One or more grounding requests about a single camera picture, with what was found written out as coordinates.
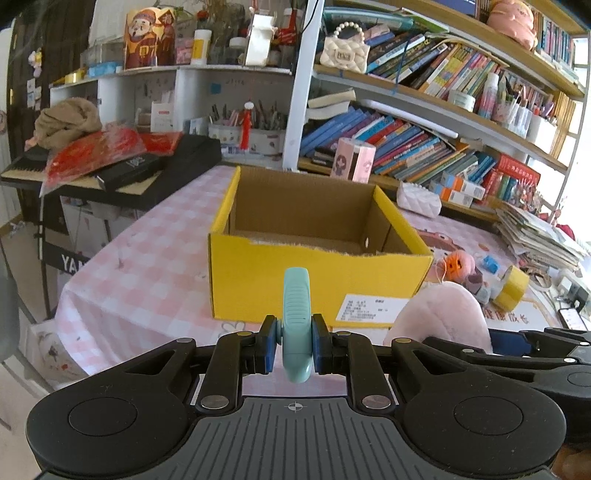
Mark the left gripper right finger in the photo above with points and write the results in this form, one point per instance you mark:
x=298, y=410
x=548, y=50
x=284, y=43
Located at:
x=321, y=345

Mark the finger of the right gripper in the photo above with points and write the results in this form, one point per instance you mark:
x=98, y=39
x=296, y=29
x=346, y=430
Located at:
x=509, y=342

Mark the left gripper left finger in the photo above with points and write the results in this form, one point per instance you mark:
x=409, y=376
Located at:
x=267, y=339

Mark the yellow tape roll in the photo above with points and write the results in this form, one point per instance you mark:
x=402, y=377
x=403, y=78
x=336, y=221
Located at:
x=508, y=291

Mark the pink plush toy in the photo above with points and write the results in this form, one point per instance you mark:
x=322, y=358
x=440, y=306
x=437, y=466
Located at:
x=447, y=311

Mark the blue small block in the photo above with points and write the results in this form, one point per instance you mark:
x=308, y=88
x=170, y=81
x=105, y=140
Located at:
x=490, y=264

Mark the pink doll orange hair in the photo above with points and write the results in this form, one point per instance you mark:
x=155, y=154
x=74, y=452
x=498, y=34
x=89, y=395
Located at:
x=460, y=267

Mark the smartphone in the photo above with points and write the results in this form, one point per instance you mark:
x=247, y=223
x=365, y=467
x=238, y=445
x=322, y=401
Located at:
x=572, y=320

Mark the yellow cardboard box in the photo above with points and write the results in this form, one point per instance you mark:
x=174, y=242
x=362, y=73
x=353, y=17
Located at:
x=351, y=237

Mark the stack of papers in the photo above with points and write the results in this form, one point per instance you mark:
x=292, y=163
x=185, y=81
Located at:
x=537, y=242

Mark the orange white small box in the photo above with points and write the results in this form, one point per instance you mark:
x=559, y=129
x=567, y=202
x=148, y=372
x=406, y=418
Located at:
x=459, y=184

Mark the white quilted pouch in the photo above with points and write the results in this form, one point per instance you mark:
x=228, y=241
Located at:
x=419, y=200

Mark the red boxed book set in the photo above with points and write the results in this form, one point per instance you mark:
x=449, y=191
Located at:
x=507, y=165

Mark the pink cartoon cylinder box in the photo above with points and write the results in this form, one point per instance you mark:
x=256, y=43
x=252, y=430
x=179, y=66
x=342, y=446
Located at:
x=353, y=161

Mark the black keyboard piano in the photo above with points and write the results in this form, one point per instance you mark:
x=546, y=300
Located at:
x=194, y=156

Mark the black rectangular case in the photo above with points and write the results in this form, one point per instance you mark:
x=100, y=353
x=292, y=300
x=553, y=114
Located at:
x=127, y=172

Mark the red plastic packet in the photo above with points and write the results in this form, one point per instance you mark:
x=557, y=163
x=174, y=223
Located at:
x=89, y=154

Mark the cream quilted pearl handbag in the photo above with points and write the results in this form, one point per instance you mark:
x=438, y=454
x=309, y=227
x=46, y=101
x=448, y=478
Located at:
x=346, y=54

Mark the white milk carton box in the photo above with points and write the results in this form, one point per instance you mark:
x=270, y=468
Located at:
x=261, y=32

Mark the brown knitted cloth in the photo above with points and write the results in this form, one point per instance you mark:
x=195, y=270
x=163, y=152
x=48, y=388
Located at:
x=61, y=124

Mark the white yellow bottle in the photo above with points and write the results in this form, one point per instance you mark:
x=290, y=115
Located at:
x=200, y=47

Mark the fortune god paper lantern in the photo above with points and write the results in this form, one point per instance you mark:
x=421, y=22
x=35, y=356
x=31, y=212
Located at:
x=149, y=38

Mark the pink plush on shelf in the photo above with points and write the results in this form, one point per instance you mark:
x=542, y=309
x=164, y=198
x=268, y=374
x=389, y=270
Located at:
x=514, y=19

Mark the white bookshelf frame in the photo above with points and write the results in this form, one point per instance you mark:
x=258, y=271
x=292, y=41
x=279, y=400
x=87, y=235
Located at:
x=196, y=87

